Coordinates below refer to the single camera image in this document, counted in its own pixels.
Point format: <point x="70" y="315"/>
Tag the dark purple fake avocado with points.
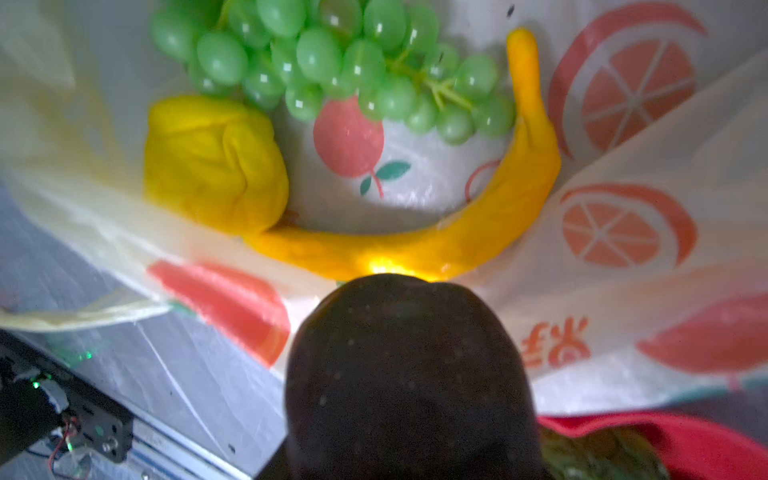
<point x="393" y="377"/>

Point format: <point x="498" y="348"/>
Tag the yellow fake lemon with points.
<point x="216" y="162"/>

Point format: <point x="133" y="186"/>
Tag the green fake lime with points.
<point x="611" y="453"/>

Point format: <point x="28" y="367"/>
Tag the red flower-shaped plastic plate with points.
<point x="690" y="448"/>

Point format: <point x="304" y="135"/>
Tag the yellow fake banana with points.
<point x="465" y="240"/>

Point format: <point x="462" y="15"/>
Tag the green fake grapes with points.
<point x="387" y="55"/>

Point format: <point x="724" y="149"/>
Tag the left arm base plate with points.
<point x="39" y="395"/>

